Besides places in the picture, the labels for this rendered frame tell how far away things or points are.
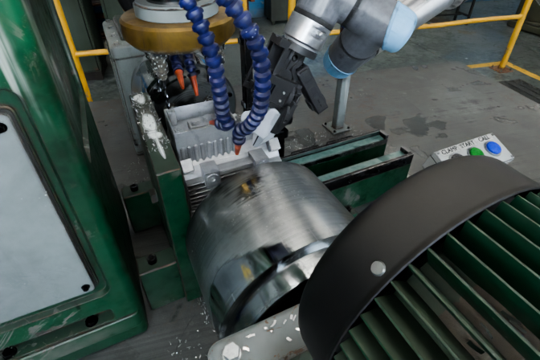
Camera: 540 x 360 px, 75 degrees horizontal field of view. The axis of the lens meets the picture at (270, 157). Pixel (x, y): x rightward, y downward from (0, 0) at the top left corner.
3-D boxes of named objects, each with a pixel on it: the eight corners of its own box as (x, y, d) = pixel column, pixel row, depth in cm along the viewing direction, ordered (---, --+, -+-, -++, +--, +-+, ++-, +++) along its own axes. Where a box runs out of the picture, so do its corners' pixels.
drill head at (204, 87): (157, 181, 87) (135, 88, 72) (133, 109, 117) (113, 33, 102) (250, 156, 96) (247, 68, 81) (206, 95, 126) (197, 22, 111)
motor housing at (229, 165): (195, 237, 72) (182, 164, 61) (176, 182, 86) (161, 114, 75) (283, 208, 79) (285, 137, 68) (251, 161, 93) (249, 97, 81)
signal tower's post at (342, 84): (333, 135, 125) (349, 13, 101) (321, 124, 131) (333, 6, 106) (352, 130, 128) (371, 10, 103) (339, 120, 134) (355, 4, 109)
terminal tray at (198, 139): (180, 167, 66) (173, 135, 62) (169, 138, 74) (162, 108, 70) (239, 152, 70) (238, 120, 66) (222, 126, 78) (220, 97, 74)
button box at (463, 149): (441, 193, 70) (457, 180, 66) (420, 165, 74) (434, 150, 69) (499, 170, 76) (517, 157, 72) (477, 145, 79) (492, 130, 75)
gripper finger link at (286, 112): (262, 124, 68) (283, 84, 65) (269, 126, 69) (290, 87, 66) (272, 136, 65) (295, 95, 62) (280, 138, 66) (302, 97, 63)
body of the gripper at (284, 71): (239, 87, 66) (268, 26, 62) (275, 100, 71) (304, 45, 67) (255, 105, 60) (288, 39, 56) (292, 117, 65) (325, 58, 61)
